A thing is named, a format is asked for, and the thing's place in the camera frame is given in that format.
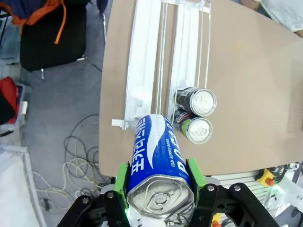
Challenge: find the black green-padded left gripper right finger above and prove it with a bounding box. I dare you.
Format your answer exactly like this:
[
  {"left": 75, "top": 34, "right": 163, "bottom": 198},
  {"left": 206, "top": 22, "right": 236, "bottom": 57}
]
[{"left": 186, "top": 158, "right": 280, "bottom": 227}]

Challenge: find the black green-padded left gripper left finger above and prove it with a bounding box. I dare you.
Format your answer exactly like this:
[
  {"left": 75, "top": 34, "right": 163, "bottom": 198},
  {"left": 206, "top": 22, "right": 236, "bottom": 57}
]
[{"left": 56, "top": 162, "right": 131, "bottom": 227}]

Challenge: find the blue Pocari Sweat can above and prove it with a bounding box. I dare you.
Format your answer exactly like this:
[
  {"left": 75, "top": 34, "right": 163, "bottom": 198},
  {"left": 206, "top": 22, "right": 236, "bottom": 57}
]
[{"left": 126, "top": 114, "right": 197, "bottom": 219}]

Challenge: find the black Pepsi Zero can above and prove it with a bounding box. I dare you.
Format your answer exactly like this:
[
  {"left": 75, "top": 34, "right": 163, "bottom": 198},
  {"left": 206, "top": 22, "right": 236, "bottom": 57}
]
[
  {"left": 175, "top": 87, "right": 217, "bottom": 117},
  {"left": 174, "top": 110, "right": 213, "bottom": 144}
]

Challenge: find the person bare forearm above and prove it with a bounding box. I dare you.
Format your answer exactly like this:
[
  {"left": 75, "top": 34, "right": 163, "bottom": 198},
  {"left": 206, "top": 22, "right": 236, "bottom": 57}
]
[{"left": 240, "top": 0, "right": 261, "bottom": 10}]

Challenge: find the white plastic can dispenser rack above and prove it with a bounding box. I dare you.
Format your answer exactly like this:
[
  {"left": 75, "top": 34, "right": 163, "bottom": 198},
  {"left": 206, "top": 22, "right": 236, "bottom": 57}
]
[{"left": 111, "top": 0, "right": 213, "bottom": 131}]

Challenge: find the yellow emergency stop button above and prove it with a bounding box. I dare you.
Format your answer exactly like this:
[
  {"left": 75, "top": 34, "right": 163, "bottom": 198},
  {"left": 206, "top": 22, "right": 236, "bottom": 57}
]
[{"left": 257, "top": 168, "right": 276, "bottom": 187}]

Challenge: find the grey plastic bin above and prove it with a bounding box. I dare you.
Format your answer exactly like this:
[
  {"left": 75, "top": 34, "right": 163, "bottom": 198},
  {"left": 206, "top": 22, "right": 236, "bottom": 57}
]
[{"left": 14, "top": 82, "right": 29, "bottom": 128}]

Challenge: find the red bag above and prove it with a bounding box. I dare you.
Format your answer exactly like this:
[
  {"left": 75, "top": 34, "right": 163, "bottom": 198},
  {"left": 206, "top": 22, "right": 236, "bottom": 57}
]
[{"left": 0, "top": 76, "right": 19, "bottom": 125}]

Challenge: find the black office chair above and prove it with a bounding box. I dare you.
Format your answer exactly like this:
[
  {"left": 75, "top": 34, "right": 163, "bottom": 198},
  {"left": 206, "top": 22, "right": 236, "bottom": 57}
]
[{"left": 20, "top": 0, "right": 87, "bottom": 82}]

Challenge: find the person in white shirt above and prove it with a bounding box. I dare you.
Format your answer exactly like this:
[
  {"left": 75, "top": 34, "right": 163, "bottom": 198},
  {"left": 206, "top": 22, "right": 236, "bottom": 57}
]
[{"left": 260, "top": 0, "right": 303, "bottom": 33}]

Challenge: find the orange and blue jacket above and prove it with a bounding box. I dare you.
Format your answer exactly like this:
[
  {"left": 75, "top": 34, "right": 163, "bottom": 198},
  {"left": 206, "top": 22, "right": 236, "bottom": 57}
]
[{"left": 0, "top": 0, "right": 69, "bottom": 44}]

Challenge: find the grey aluminium table frame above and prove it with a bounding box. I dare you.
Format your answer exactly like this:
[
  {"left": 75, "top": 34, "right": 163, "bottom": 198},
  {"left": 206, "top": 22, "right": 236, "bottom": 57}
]
[{"left": 212, "top": 170, "right": 261, "bottom": 187}]

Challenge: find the white floor cable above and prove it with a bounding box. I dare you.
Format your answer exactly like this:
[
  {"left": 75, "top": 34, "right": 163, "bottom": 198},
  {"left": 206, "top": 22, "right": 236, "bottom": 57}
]
[{"left": 26, "top": 157, "right": 112, "bottom": 201}]

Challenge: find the black floor cable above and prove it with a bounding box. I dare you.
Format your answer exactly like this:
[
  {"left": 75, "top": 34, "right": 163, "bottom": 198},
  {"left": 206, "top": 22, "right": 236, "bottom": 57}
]
[{"left": 64, "top": 114, "right": 102, "bottom": 166}]

